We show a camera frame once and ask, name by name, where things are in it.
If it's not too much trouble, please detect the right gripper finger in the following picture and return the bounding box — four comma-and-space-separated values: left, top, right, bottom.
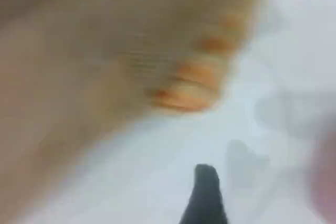
178, 163, 229, 224

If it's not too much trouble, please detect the brown jute tote bag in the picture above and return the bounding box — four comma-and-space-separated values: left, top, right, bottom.
0, 0, 263, 188

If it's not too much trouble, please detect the striped orange bread loaf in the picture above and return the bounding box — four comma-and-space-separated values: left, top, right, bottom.
146, 11, 250, 112

